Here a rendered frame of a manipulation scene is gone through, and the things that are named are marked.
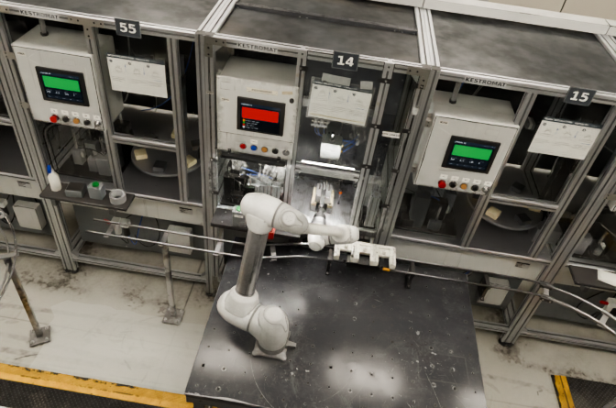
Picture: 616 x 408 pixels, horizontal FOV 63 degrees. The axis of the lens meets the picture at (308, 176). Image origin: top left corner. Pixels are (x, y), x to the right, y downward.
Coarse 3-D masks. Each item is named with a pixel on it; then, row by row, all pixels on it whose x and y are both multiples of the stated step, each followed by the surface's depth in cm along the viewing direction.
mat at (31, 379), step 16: (0, 368) 309; (16, 368) 310; (0, 384) 301; (16, 384) 302; (32, 384) 303; (48, 384) 304; (64, 384) 305; (80, 384) 306; (96, 384) 307; (112, 384) 308; (0, 400) 294; (16, 400) 295; (32, 400) 296; (48, 400) 296; (64, 400) 297; (80, 400) 298; (96, 400) 299; (112, 400) 300; (128, 400) 301; (144, 400) 302; (160, 400) 304; (176, 400) 304
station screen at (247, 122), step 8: (240, 104) 255; (248, 104) 254; (240, 112) 258; (240, 120) 261; (248, 120) 261; (256, 120) 260; (248, 128) 264; (256, 128) 263; (264, 128) 263; (272, 128) 262
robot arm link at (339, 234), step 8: (312, 224) 255; (320, 224) 261; (304, 232) 244; (312, 232) 254; (320, 232) 258; (328, 232) 262; (336, 232) 265; (344, 232) 272; (352, 232) 277; (336, 240) 276; (344, 240) 275; (352, 240) 278
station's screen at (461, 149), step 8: (456, 144) 254; (464, 144) 253; (472, 144) 253; (480, 144) 252; (456, 152) 257; (464, 152) 256; (472, 152) 256; (480, 152) 255; (488, 152) 254; (448, 160) 261; (456, 160) 260; (464, 160) 260; (472, 160) 259; (480, 160) 258; (488, 160) 258; (472, 168) 262; (480, 168) 261
